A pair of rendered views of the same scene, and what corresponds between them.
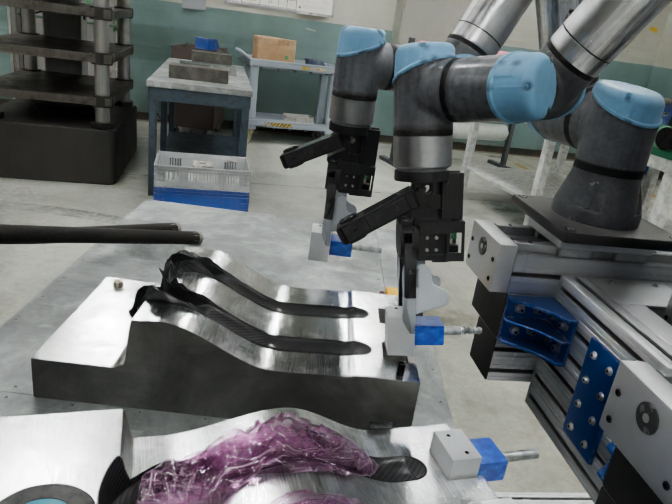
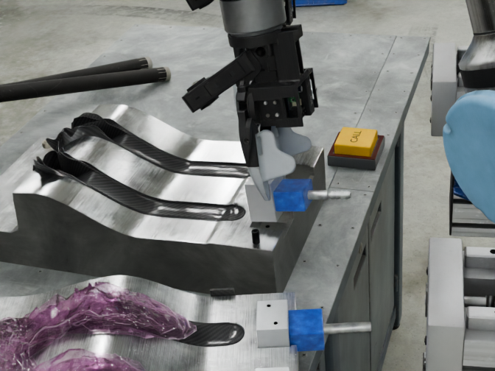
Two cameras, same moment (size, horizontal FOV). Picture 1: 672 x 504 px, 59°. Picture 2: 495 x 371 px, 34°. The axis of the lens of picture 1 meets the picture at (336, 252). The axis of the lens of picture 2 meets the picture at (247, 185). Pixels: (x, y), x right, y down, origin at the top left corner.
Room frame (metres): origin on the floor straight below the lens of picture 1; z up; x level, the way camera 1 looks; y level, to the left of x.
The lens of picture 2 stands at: (-0.10, -0.45, 1.52)
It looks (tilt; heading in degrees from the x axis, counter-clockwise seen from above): 33 degrees down; 24
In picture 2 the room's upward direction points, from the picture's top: 6 degrees counter-clockwise
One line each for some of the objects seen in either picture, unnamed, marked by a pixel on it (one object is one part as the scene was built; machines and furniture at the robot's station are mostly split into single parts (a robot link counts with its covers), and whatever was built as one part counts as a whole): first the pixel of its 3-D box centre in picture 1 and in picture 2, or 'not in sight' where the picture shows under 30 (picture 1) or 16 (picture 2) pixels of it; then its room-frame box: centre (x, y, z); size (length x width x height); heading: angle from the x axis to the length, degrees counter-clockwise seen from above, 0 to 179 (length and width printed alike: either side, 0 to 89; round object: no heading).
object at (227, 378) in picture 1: (242, 327); (140, 188); (0.78, 0.12, 0.87); 0.50 x 0.26 x 0.14; 92
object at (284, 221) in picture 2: (396, 364); (272, 228); (0.72, -0.11, 0.87); 0.05 x 0.05 x 0.04; 2
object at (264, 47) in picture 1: (273, 51); not in sight; (6.59, 0.94, 0.94); 0.41 x 0.33 x 0.29; 110
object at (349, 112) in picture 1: (352, 111); not in sight; (1.01, 0.00, 1.17); 0.08 x 0.08 x 0.05
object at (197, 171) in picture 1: (203, 171); not in sight; (3.79, 0.94, 0.28); 0.61 x 0.41 x 0.15; 103
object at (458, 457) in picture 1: (489, 458); (314, 329); (0.57, -0.21, 0.86); 0.13 x 0.05 x 0.05; 109
